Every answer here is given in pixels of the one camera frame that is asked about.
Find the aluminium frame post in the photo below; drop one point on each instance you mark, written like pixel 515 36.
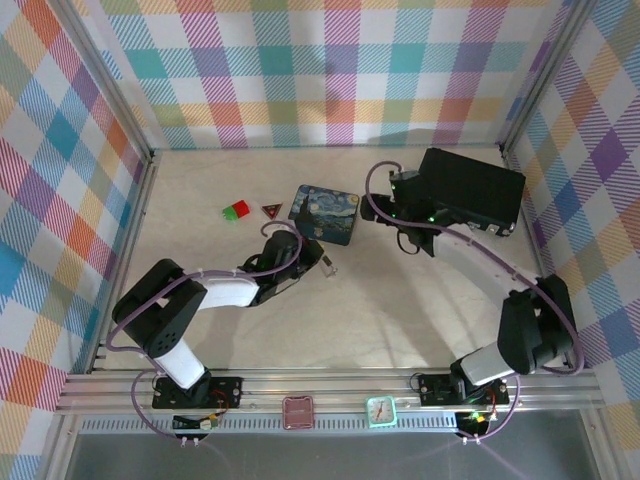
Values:
pixel 107 85
pixel 545 75

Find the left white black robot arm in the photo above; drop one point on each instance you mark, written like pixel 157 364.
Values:
pixel 230 295

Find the black hard case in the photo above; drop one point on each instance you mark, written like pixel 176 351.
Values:
pixel 475 187

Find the dark red triangle piece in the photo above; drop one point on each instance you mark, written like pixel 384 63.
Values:
pixel 272 210

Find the mint green small clock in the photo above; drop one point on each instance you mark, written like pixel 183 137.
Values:
pixel 381 411

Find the red green block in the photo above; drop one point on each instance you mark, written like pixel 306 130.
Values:
pixel 236 210

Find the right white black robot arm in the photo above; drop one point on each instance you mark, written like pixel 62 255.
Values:
pixel 480 257

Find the aluminium rail beam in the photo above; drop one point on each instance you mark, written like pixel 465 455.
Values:
pixel 325 387

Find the small circuit board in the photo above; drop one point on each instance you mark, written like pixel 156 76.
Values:
pixel 475 419
pixel 197 423

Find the starry night tin box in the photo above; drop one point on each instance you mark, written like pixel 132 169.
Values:
pixel 325 212

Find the perforated metal strip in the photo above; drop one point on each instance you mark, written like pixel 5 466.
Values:
pixel 340 425

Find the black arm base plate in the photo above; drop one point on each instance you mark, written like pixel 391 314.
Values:
pixel 227 392
pixel 435 389

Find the aluminium side rail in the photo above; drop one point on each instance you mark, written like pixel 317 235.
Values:
pixel 132 235
pixel 535 235

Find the pink square tile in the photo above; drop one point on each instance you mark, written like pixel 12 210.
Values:
pixel 298 412

